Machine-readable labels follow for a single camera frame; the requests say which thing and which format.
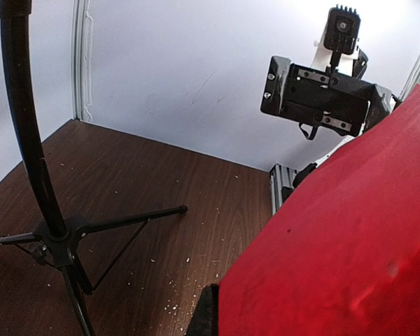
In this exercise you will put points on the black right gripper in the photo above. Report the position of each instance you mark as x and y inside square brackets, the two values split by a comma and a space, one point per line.
[344, 104]

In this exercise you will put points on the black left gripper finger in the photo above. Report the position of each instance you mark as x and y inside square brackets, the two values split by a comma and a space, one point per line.
[204, 321]

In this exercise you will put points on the red paper sheet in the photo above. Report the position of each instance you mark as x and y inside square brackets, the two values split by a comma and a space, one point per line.
[342, 255]

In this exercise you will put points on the black music stand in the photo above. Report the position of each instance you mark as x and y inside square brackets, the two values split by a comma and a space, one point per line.
[56, 238]

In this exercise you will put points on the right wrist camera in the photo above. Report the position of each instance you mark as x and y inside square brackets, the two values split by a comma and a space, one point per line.
[337, 48]

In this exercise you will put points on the aluminium front rail base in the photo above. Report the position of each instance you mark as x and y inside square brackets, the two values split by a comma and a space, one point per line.
[281, 180]

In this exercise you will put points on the right aluminium frame post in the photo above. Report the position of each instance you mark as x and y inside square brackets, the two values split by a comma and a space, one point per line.
[81, 59]

